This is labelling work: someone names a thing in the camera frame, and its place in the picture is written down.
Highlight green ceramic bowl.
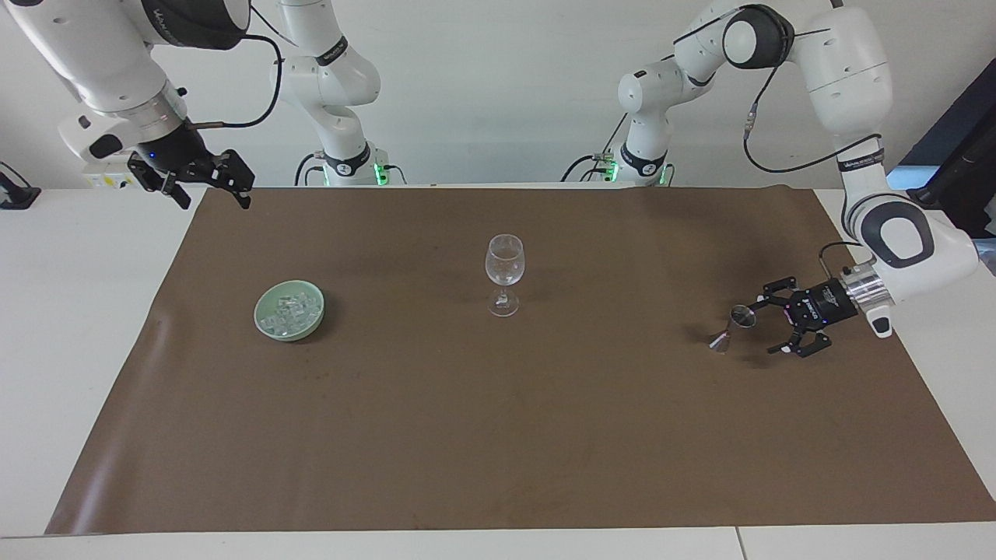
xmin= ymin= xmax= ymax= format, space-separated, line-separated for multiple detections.
xmin=254 ymin=280 xmax=328 ymax=343

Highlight metal double jigger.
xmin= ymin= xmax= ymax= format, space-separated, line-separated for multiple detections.
xmin=707 ymin=305 xmax=757 ymax=355

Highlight black cable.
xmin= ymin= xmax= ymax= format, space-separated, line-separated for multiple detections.
xmin=817 ymin=241 xmax=869 ymax=285
xmin=742 ymin=62 xmax=885 ymax=174
xmin=187 ymin=31 xmax=284 ymax=130
xmin=560 ymin=154 xmax=615 ymax=184
xmin=293 ymin=152 xmax=328 ymax=187

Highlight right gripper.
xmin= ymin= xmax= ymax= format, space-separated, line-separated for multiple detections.
xmin=127 ymin=120 xmax=256 ymax=210

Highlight clear wine glass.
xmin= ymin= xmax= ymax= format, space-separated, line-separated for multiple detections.
xmin=484 ymin=233 xmax=527 ymax=318

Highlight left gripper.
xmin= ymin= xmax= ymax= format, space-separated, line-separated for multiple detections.
xmin=753 ymin=275 xmax=860 ymax=359

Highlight white box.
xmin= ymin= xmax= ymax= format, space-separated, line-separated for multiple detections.
xmin=82 ymin=152 xmax=156 ymax=192

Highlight clear ice cubes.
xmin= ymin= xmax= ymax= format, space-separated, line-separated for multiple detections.
xmin=268 ymin=289 xmax=321 ymax=334

